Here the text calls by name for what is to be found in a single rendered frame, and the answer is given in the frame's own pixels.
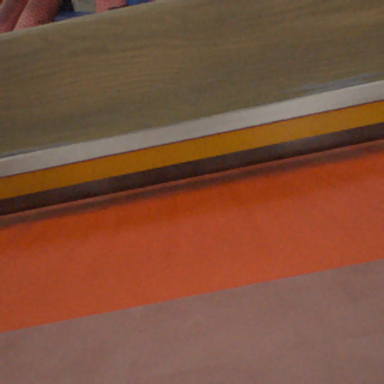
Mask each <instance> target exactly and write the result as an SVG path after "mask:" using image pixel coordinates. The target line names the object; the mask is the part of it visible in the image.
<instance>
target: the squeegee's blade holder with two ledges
mask: <svg viewBox="0 0 384 384"><path fill-rule="evenodd" d="M380 101H384V80H381V81H375V82H370V83H367V84H362V85H355V86H350V87H344V88H340V89H336V90H332V91H327V92H324V93H317V94H313V95H309V96H301V97H296V98H293V99H286V100H282V101H278V102H274V103H270V104H265V105H258V106H251V107H247V108H243V109H239V110H234V111H228V112H224V113H220V114H216V115H212V116H208V117H197V118H193V119H190V120H185V121H181V122H177V123H170V124H166V125H162V126H158V127H150V128H146V129H139V130H135V131H131V132H128V133H123V134H119V135H112V136H108V137H100V138H97V139H92V140H88V141H81V142H77V143H73V144H69V145H66V146H61V147H50V148H46V149H43V150H38V151H35V152H30V153H24V154H19V155H15V156H12V157H8V158H0V178H7V177H14V176H19V175H23V174H26V173H30V172H35V171H42V170H46V169H50V168H58V167H62V166H66V165H72V164H77V163H80V162H85V161H88V160H93V159H100V158H109V157H111V156H116V155H119V154H124V153H131V152H135V151H140V150H143V149H148V148H150V147H162V146H166V145H170V144H174V143H178V142H182V141H190V140H193V139H197V138H202V137H209V136H213V135H221V134H224V133H229V132H232V131H236V130H240V129H247V128H252V127H260V126H264V125H268V124H272V123H278V122H283V121H286V120H291V119H295V118H299V117H310V116H314V115H317V114H322V113H326V112H330V111H336V110H341V109H345V108H349V107H353V106H358V105H367V104H372V103H376V102H380Z"/></svg>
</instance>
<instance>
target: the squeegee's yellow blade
mask: <svg viewBox="0 0 384 384"><path fill-rule="evenodd" d="M381 122H384V101H380V102H376V103H372V104H367V105H358V106H353V107H349V108H345V109H341V110H336V111H330V112H326V113H322V114H317V115H314V116H310V117H299V118H295V119H291V120H286V121H283V122H278V123H272V124H268V125H264V126H260V127H252V128H247V129H240V130H236V131H232V132H229V133H224V134H221V135H213V136H209V137H202V138H197V139H193V140H190V141H182V142H178V143H174V144H170V145H166V146H162V147H150V148H148V149H143V150H140V151H135V152H131V153H124V154H119V155H116V156H111V157H109V158H100V159H93V160H88V161H85V162H80V163H77V164H72V165H66V166H62V167H58V168H50V169H46V170H42V171H35V172H30V173H26V174H23V175H19V176H14V177H7V178H0V199H6V198H10V197H15V196H18V195H25V194H30V193H34V192H37V191H41V190H46V189H56V188H61V187H65V186H69V185H73V184H78V183H84V182H88V181H92V180H97V179H100V178H108V177H115V176H119V175H123V174H128V173H131V172H136V171H143V170H147V169H151V168H160V167H163V166H168V165H174V164H178V163H182V162H186V161H190V160H194V159H201V158H210V157H213V156H218V155H222V154H226V153H233V152H236V151H241V150H244V149H249V148H253V147H264V146H268V145H272V144H276V143H280V142H285V141H292V140H296V139H299V138H304V137H311V136H316V135H323V134H326V133H331V132H335V131H339V130H343V129H350V128H355V127H362V126H366V125H370V124H374V123H381Z"/></svg>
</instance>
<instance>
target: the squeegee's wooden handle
mask: <svg viewBox="0 0 384 384"><path fill-rule="evenodd" d="M381 80H384V0H159V1H155V2H148V3H140V4H137V5H133V6H128V7H125V8H121V9H114V10H111V11H107V12H99V13H96V14H91V15H85V16H81V17H77V18H74V19H69V20H66V21H59V22H52V23H47V24H44V25H40V26H36V27H30V28H25V29H22V30H18V31H14V32H10V33H0V158H8V157H12V156H15V155H19V154H24V153H30V152H35V151H38V150H43V149H46V148H50V147H61V146H66V145H69V144H73V143H77V142H81V141H88V140H92V139H97V138H100V137H108V136H112V135H119V134H123V133H128V132H131V131H135V130H139V129H146V128H150V127H158V126H162V125H166V124H170V123H177V122H181V121H185V120H190V119H193V118H197V117H208V116H212V115H216V114H220V113H224V112H228V111H234V110H239V109H243V108H247V107H251V106H258V105H265V104H270V103H274V102H278V101H282V100H286V99H293V98H296V97H301V96H309V95H313V94H317V93H324V92H327V91H332V90H336V89H340V88H344V87H350V86H355V85H362V84H367V83H370V82H375V81H381Z"/></svg>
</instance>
